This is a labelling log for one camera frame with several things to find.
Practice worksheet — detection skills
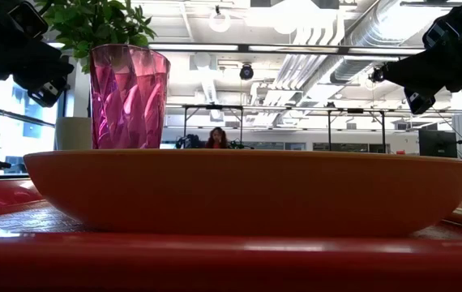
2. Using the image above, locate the red plastic tray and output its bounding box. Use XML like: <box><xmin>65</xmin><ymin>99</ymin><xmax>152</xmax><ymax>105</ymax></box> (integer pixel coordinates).
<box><xmin>0</xmin><ymin>178</ymin><xmax>462</xmax><ymax>292</ymax></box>

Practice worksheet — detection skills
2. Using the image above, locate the person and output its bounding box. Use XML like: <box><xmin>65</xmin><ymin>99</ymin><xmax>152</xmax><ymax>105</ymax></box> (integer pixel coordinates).
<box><xmin>205</xmin><ymin>127</ymin><xmax>229</xmax><ymax>150</ymax></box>

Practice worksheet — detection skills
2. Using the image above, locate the green leafy potted plant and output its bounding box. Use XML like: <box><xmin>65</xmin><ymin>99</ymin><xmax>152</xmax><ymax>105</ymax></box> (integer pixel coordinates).
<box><xmin>35</xmin><ymin>0</ymin><xmax>157</xmax><ymax>75</ymax></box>

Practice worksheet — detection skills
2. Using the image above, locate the long ceiling light bar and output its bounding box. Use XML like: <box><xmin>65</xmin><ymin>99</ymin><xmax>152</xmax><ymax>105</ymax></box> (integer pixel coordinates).
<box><xmin>148</xmin><ymin>42</ymin><xmax>426</xmax><ymax>56</ymax></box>

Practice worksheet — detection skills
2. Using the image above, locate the cream plant pot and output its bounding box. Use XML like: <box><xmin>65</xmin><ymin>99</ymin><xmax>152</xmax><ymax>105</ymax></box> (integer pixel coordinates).
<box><xmin>55</xmin><ymin>117</ymin><xmax>93</xmax><ymax>151</ymax></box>

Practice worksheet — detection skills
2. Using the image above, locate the black computer monitor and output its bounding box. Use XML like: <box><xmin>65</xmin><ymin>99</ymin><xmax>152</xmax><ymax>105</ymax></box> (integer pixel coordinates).
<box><xmin>418</xmin><ymin>129</ymin><xmax>458</xmax><ymax>159</ymax></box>

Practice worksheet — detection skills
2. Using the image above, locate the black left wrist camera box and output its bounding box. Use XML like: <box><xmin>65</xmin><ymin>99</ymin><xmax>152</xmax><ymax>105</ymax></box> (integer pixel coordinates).
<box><xmin>8</xmin><ymin>0</ymin><xmax>49</xmax><ymax>38</ymax></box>

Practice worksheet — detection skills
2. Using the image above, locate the black hanging camera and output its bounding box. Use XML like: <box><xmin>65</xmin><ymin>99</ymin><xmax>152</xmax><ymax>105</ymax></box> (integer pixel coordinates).
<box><xmin>368</xmin><ymin>67</ymin><xmax>386</xmax><ymax>84</ymax></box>
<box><xmin>238</xmin><ymin>62</ymin><xmax>255</xmax><ymax>81</ymax></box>

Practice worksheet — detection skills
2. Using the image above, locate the silver ventilation duct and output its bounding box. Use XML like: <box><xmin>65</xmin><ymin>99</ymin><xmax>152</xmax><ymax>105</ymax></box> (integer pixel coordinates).
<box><xmin>330</xmin><ymin>0</ymin><xmax>434</xmax><ymax>84</ymax></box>

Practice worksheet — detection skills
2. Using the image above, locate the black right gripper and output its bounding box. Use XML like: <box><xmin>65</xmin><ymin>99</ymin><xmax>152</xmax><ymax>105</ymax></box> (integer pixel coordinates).
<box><xmin>380</xmin><ymin>0</ymin><xmax>462</xmax><ymax>116</ymax></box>

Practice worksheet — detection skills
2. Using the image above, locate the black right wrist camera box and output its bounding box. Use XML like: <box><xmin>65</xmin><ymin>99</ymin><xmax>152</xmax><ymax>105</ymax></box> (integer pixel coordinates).
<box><xmin>421</xmin><ymin>4</ymin><xmax>461</xmax><ymax>50</ymax></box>

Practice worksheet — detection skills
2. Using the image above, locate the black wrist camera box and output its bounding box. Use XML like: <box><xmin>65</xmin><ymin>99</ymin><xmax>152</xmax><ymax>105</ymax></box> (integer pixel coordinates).
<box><xmin>421</xmin><ymin>4</ymin><xmax>461</xmax><ymax>50</ymax></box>
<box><xmin>8</xmin><ymin>0</ymin><xmax>49</xmax><ymax>38</ymax></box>

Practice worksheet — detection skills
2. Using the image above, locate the white ring light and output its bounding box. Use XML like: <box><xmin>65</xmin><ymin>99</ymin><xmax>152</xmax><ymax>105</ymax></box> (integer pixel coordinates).
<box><xmin>208</xmin><ymin>10</ymin><xmax>232</xmax><ymax>33</ymax></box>

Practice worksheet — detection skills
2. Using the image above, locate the orange plastic bowl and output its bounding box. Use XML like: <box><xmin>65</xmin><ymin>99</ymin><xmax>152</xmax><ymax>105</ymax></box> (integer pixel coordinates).
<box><xmin>23</xmin><ymin>148</ymin><xmax>462</xmax><ymax>238</ymax></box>

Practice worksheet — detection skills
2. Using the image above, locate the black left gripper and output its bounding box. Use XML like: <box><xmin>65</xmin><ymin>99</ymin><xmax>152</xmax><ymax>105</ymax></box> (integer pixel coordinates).
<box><xmin>0</xmin><ymin>0</ymin><xmax>74</xmax><ymax>109</ymax></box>

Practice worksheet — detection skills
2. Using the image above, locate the pink faceted plastic cup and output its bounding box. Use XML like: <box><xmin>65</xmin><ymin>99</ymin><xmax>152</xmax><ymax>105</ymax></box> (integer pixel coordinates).
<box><xmin>89</xmin><ymin>43</ymin><xmax>172</xmax><ymax>150</ymax></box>

